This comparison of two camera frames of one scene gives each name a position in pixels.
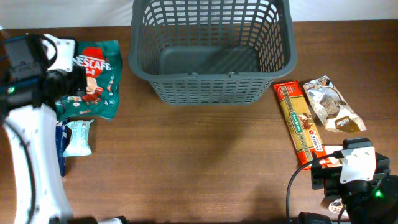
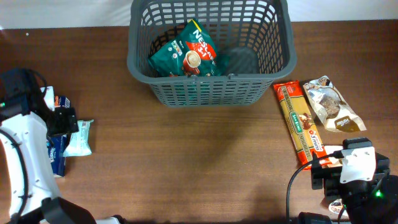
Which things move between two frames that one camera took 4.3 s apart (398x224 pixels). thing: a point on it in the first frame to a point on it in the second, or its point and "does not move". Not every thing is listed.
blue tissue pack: [63, 131] does not move
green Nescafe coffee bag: [102, 61] to [191, 53]
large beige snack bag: [335, 206] does not move
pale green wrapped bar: [78, 144] does not move
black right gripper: [316, 175] does not move
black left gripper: [78, 81] to [64, 121]
